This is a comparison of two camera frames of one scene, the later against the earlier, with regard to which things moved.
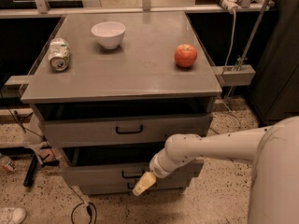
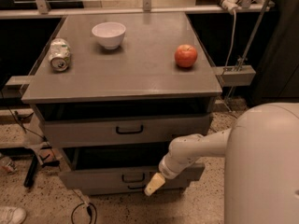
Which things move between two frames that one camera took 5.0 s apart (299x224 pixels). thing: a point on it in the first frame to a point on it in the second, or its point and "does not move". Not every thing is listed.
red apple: x=185 y=55 does not move
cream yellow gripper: x=158 y=168 to x=167 y=168
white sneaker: x=12 y=216 does not move
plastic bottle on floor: x=7 y=163 does not move
